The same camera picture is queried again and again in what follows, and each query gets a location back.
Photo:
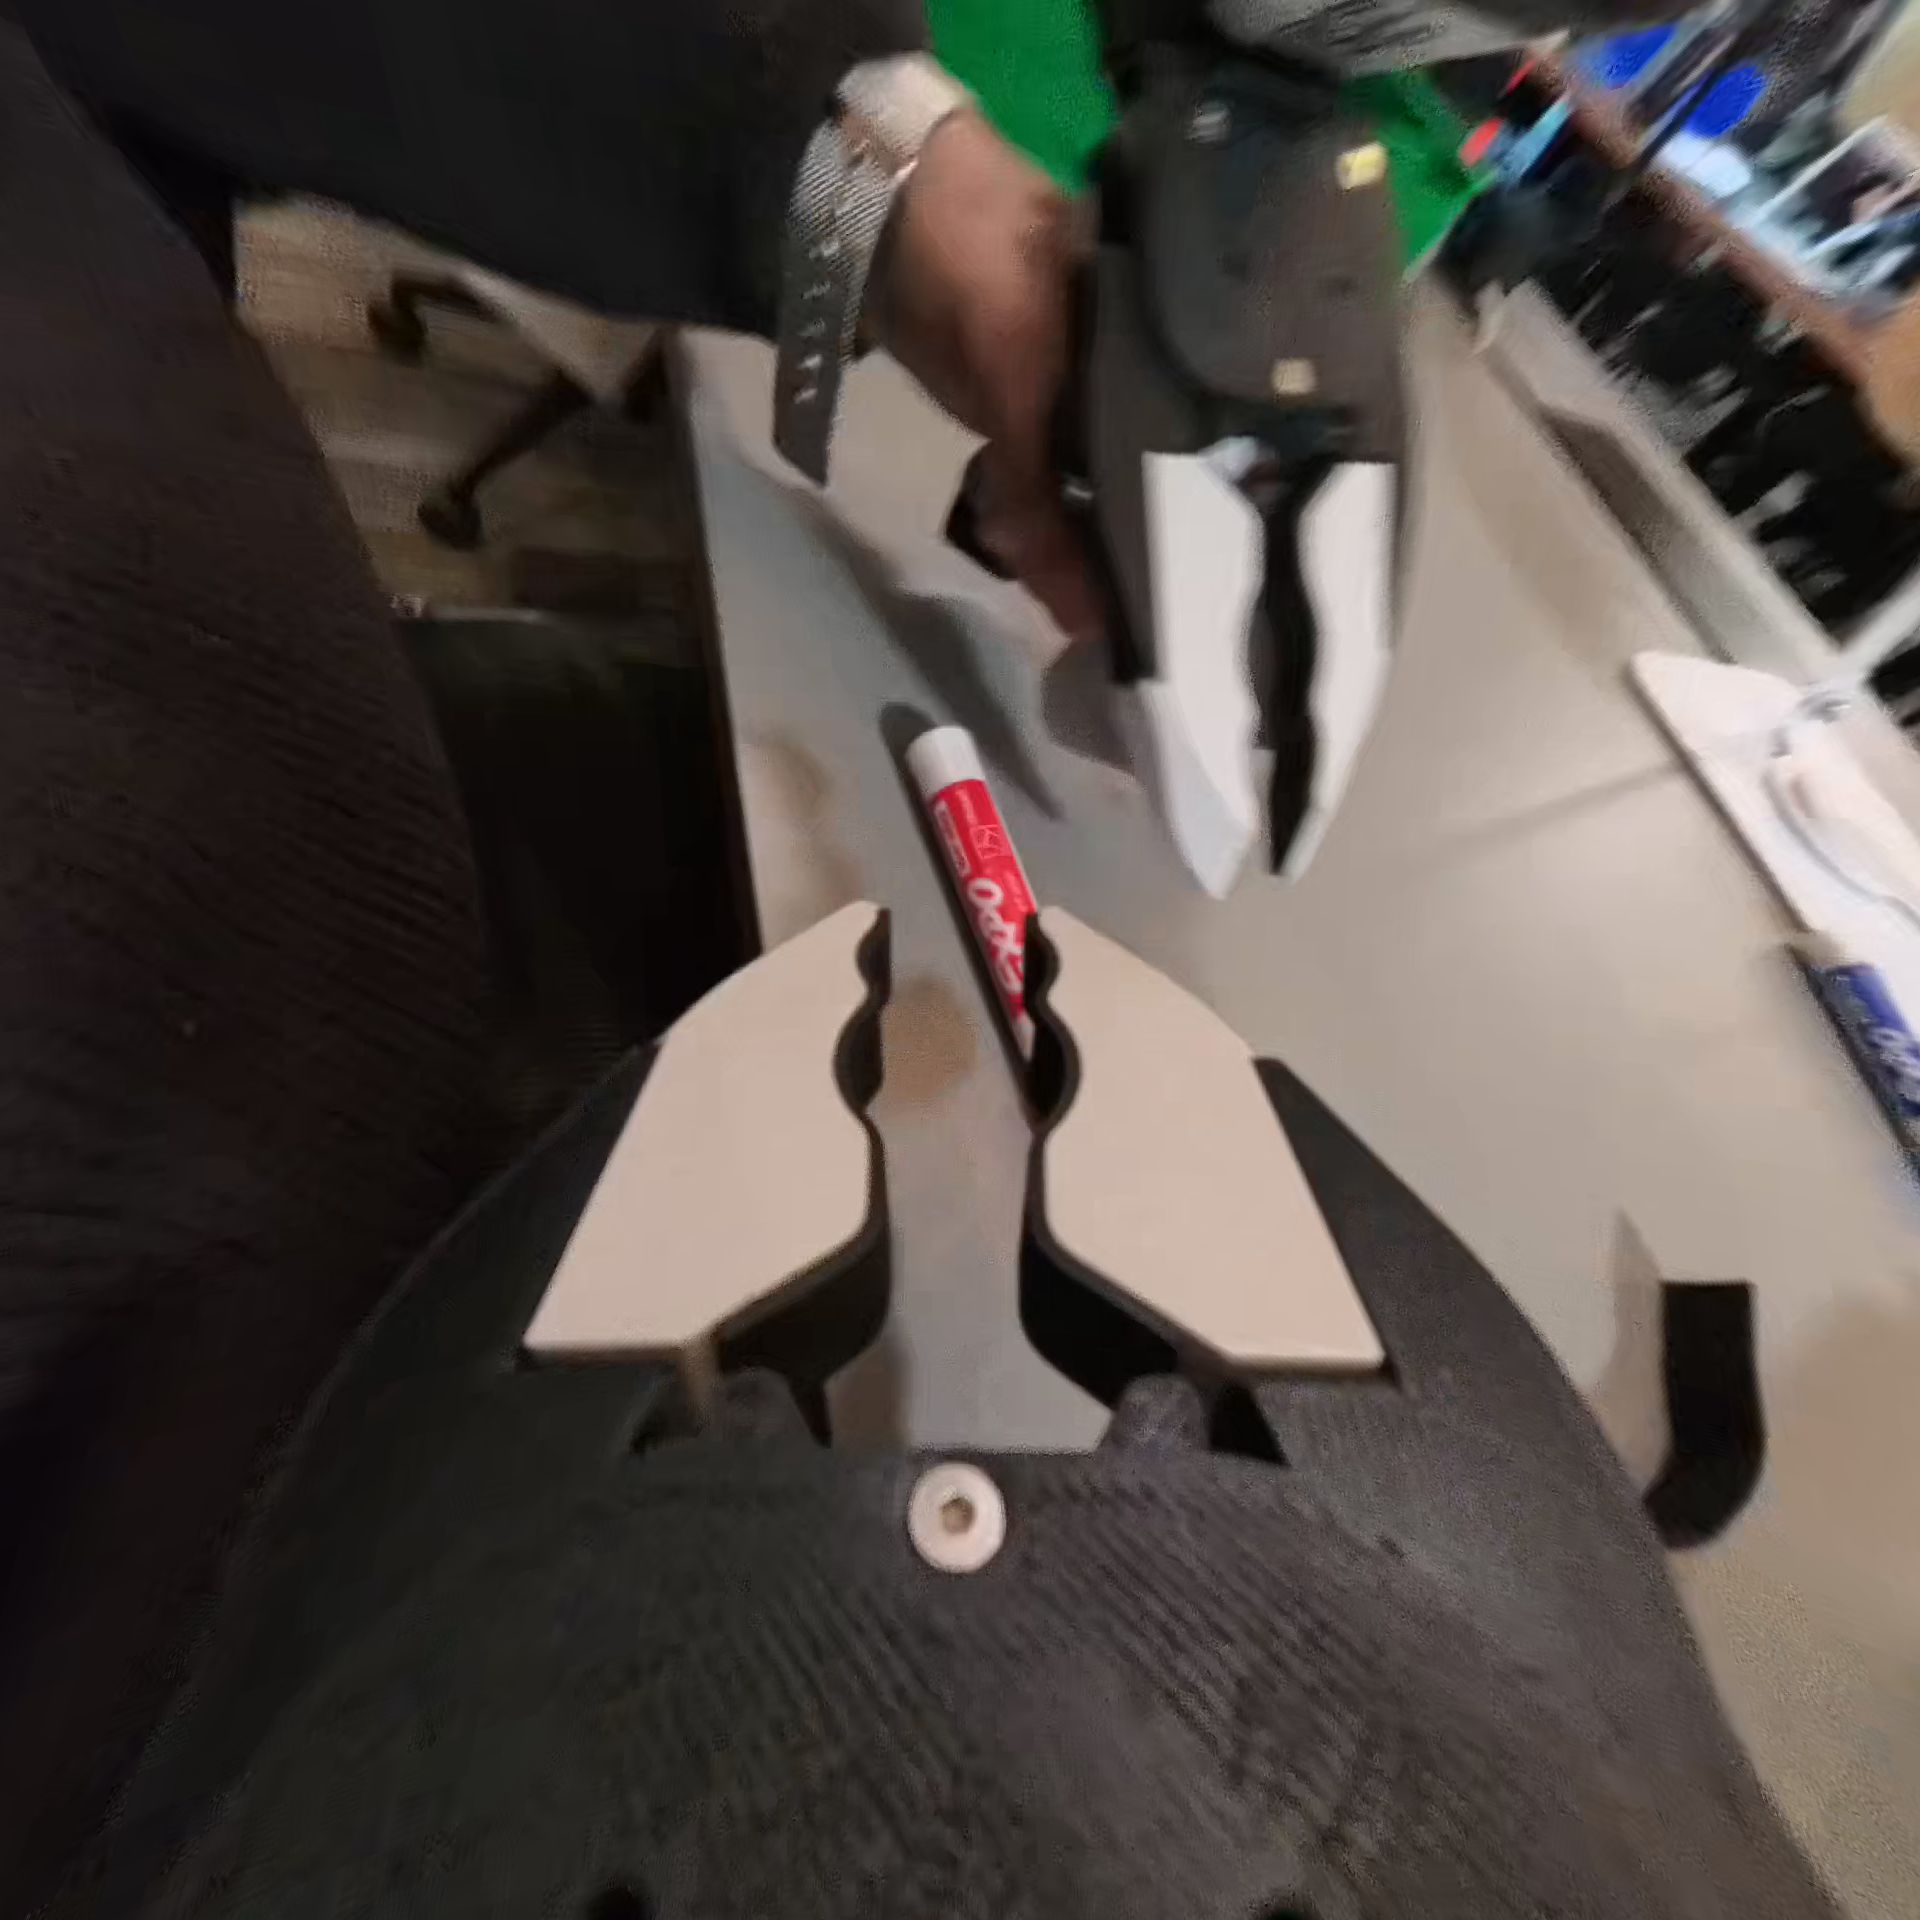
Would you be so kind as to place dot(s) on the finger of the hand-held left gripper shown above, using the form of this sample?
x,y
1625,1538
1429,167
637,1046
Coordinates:
x,y
1359,601
1201,675

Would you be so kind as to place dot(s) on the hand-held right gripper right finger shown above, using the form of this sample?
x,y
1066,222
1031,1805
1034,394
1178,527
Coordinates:
x,y
1201,1186

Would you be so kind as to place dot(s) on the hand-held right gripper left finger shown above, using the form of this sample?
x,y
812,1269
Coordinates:
x,y
705,1186

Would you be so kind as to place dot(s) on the red dry erase marker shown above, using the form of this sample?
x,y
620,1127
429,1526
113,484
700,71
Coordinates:
x,y
967,839

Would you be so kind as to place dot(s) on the blue dry erase marker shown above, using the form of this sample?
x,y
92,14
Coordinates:
x,y
1874,1037

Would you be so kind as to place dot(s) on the person's left forearm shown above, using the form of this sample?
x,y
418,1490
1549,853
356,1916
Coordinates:
x,y
599,149

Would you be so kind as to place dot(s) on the person's left hand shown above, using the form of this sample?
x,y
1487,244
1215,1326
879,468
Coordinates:
x,y
975,285

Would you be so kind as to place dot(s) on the grey wristwatch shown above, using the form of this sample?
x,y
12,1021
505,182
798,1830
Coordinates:
x,y
826,270

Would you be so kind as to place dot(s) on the black office chair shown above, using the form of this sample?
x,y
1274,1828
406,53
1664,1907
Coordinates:
x,y
511,435

